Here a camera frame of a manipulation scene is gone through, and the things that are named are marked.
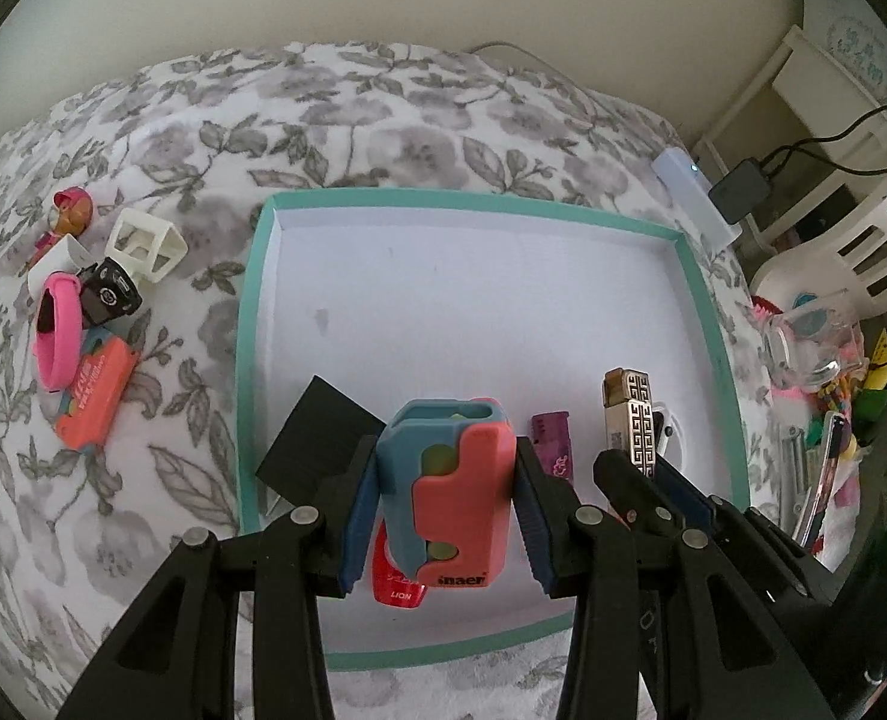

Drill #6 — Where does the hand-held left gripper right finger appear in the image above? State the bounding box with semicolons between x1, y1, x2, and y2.
514;435;835;720

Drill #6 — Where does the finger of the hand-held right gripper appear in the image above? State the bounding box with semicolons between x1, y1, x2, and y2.
649;457;827;601
592;450;662;541

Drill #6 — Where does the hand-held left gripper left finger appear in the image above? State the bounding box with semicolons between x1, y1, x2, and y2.
61;431;379;720

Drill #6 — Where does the red stain remover bottle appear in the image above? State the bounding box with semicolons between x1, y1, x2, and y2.
372;521;428;608

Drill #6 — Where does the white fitness band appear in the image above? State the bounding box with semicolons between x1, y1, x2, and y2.
649;401;688;466

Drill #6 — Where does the gold patterned lighter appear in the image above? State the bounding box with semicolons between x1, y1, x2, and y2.
603;367;666;481

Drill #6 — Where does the pink and blue inaer case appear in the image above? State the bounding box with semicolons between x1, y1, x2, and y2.
374;397;518;590

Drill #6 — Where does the black plug charger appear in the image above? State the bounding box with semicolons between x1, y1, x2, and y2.
254;375;388;511

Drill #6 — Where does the teal shallow cardboard box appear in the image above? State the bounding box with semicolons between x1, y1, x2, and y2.
235;189;752;672

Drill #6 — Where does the orange pink eraser pack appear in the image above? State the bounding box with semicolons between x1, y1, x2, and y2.
57;326;140;452

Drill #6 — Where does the black mini camera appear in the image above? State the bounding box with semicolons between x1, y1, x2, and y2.
76;256;145;327

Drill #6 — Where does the pink wrist watch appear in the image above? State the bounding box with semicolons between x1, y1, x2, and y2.
32;272;86;396

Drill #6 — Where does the white plastic frame bracket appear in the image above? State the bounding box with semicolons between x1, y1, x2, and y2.
104;208;188;284

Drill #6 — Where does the white plug charger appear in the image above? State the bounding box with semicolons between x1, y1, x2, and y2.
27;235;92;301

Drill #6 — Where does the pink puppy toy figure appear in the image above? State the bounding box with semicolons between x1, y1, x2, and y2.
29;187;95;267

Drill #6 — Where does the grey metal clip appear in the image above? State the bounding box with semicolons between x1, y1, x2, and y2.
777;424;812;533

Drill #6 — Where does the smartphone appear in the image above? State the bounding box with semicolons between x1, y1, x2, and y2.
804;409;853;548

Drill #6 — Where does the clear glass jar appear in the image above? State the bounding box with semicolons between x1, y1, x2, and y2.
760;292;868;395

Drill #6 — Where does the colourful bead toy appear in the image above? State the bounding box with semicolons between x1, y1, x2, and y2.
826;315;887;466

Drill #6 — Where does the white power strip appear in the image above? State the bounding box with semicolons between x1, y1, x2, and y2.
652;148;743;245

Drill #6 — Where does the white plastic basket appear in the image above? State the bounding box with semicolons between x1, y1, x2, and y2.
826;161;887;323

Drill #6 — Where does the black power adapter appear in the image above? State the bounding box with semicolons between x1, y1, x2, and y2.
708;159;776;224

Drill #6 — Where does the white shelf unit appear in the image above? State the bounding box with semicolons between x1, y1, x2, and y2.
687;22;887;256

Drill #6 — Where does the black cable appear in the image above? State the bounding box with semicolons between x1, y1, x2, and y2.
759;101;887;166
769;116;887;179

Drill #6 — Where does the white cable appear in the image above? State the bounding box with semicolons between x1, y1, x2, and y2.
466;41;557;76

